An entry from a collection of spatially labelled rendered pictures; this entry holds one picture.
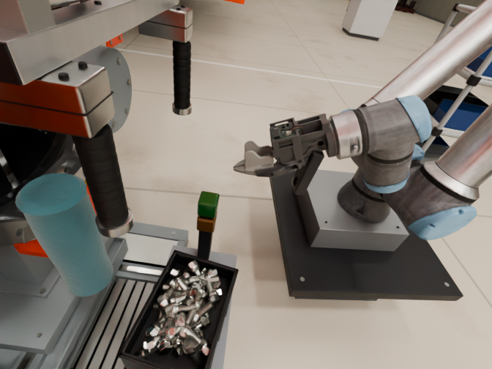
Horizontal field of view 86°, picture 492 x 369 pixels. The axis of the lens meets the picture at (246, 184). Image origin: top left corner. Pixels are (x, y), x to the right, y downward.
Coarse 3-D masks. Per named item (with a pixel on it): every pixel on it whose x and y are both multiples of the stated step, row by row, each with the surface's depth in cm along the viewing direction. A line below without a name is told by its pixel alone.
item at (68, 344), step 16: (112, 256) 97; (80, 304) 83; (96, 304) 85; (80, 320) 80; (64, 336) 76; (80, 336) 78; (0, 352) 71; (16, 352) 72; (64, 352) 72; (0, 368) 69; (16, 368) 68; (32, 368) 68; (48, 368) 70; (64, 368) 73
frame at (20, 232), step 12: (84, 0) 54; (72, 144) 63; (72, 156) 63; (60, 168) 60; (72, 168) 60; (84, 180) 63; (12, 204) 51; (0, 216) 47; (12, 216) 49; (24, 216) 49; (0, 228) 42; (12, 228) 44; (24, 228) 47; (0, 240) 42; (12, 240) 45; (24, 240) 47
